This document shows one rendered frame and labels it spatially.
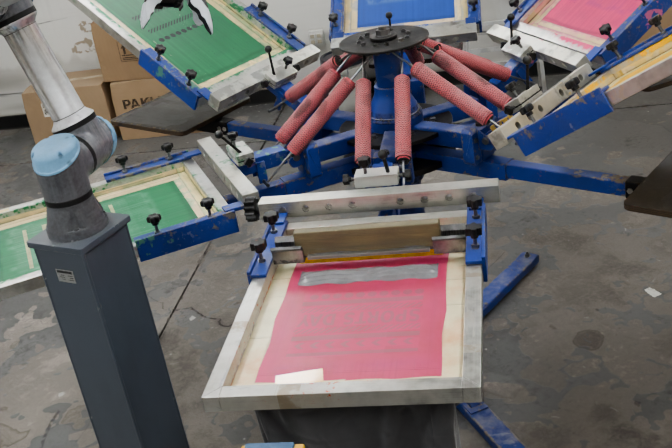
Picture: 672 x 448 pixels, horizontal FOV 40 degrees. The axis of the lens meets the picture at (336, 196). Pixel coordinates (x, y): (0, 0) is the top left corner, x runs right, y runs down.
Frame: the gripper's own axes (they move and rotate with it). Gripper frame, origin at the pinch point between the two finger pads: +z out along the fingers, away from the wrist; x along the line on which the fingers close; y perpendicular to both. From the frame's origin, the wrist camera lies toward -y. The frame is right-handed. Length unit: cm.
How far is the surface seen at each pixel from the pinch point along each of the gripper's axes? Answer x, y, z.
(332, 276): -49, 40, 46
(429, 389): -41, -8, 79
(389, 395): -35, -2, 79
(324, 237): -49, 40, 35
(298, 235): -43, 44, 33
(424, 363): -48, 2, 73
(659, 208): -129, 2, 39
